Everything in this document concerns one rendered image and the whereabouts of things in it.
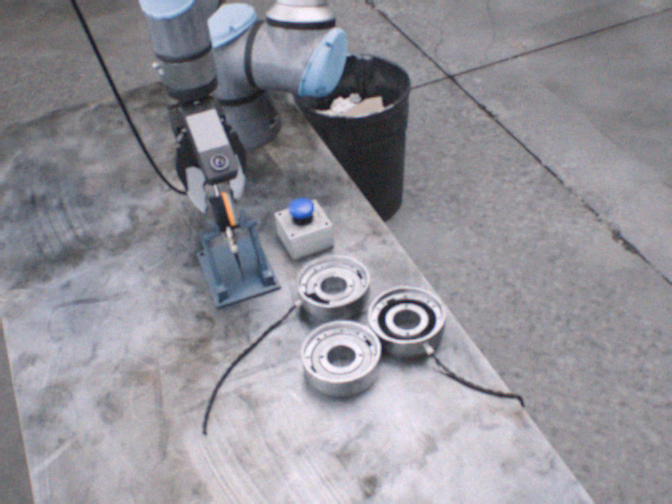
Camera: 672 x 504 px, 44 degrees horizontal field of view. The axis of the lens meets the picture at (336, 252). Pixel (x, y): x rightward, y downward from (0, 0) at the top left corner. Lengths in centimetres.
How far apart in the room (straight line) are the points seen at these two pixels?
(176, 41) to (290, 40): 36
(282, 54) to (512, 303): 117
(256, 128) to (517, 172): 139
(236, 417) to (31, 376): 31
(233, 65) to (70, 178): 37
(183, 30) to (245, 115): 47
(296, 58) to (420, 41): 209
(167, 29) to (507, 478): 68
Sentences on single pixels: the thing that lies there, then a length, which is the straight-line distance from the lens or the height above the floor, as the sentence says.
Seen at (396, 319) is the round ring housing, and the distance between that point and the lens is 118.
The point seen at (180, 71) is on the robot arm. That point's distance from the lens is 110.
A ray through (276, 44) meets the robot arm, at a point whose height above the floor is 101.
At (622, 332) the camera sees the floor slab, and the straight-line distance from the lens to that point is 230.
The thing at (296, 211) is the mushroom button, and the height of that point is 87.
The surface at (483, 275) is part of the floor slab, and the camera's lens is 240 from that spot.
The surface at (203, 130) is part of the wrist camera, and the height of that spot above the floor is 107.
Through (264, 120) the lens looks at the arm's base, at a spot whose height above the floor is 84.
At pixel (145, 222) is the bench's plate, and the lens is 143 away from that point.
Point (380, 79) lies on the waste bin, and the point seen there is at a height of 36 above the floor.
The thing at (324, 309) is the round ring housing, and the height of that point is 83.
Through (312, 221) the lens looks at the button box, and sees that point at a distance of 129.
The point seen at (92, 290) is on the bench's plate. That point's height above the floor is 80.
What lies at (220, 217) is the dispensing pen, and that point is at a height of 92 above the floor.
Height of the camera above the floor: 169
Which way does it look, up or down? 43 degrees down
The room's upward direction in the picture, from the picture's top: 6 degrees counter-clockwise
